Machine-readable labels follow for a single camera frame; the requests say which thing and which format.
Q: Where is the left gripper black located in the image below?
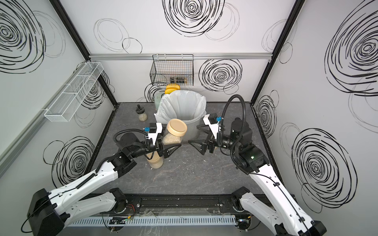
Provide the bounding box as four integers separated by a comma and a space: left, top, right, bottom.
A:
130, 127, 180, 160

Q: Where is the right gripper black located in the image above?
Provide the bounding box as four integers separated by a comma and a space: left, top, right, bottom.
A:
189, 123, 241, 155

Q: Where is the rice jar tan lid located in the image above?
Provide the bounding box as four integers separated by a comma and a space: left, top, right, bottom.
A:
146, 151, 164, 169
162, 119, 188, 145

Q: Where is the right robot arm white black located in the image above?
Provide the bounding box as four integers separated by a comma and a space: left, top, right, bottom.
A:
189, 114, 327, 236

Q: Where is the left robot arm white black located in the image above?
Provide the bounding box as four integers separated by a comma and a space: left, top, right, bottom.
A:
26, 129, 181, 236

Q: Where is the metal mesh trash bin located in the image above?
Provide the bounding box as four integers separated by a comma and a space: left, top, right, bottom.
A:
178, 116, 203, 144

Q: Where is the white plastic bin liner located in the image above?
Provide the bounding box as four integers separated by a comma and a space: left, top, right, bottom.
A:
155, 90, 207, 124

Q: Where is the small bottle black pump top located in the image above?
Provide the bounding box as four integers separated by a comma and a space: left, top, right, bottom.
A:
135, 104, 148, 122

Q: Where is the mint green toaster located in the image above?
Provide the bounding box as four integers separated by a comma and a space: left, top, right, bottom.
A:
154, 91, 165, 111

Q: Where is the yellow toast slice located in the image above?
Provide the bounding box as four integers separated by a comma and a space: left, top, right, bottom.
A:
164, 88, 180, 94
166, 84, 180, 89

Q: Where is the dark bottle in basket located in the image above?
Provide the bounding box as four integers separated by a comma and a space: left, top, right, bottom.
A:
169, 77, 188, 85

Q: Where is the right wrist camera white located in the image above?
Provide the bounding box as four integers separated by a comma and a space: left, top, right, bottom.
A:
203, 113, 223, 141

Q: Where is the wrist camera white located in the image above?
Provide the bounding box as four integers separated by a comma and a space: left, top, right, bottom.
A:
143, 123, 163, 145
203, 113, 223, 141

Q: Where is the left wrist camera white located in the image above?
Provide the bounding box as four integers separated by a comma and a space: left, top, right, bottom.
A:
143, 123, 163, 145

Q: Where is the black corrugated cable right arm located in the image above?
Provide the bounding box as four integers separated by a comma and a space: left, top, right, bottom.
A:
220, 94, 252, 175

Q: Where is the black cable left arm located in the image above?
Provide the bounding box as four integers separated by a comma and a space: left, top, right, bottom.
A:
113, 128, 145, 142

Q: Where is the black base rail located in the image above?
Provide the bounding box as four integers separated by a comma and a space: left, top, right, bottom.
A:
126, 194, 247, 214

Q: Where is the black wire wall basket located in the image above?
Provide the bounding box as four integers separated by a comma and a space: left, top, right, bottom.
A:
149, 59, 195, 86

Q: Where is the aluminium wall rail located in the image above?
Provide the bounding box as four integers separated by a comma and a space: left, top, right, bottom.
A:
89, 52, 273, 61

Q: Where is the white mesh wall shelf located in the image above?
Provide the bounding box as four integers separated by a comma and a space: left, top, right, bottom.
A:
44, 62, 104, 123

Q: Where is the white slotted cable duct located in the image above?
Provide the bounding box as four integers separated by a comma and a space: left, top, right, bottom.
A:
70, 215, 237, 227

